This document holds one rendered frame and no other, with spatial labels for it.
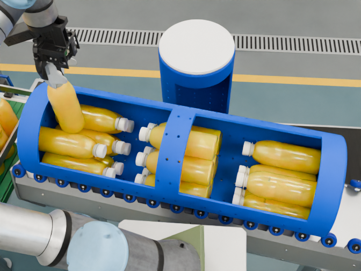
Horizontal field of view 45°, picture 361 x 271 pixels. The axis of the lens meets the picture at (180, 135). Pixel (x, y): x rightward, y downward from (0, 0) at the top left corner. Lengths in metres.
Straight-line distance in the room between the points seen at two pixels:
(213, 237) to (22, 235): 0.46
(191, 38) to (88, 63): 1.52
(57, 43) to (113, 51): 2.11
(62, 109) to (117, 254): 0.52
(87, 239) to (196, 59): 0.91
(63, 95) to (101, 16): 2.26
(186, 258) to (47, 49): 0.55
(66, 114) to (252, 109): 1.72
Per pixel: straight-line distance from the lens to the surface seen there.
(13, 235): 0.90
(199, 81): 1.58
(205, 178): 1.19
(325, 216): 1.17
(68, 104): 1.20
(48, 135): 1.31
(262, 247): 1.42
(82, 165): 1.30
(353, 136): 2.61
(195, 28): 1.70
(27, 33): 1.06
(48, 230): 0.92
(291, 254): 1.43
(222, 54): 1.61
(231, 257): 1.10
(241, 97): 2.82
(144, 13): 3.39
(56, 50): 1.04
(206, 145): 1.17
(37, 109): 1.28
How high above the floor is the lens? 2.19
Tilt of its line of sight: 56 degrees down
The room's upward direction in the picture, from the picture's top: 2 degrees counter-clockwise
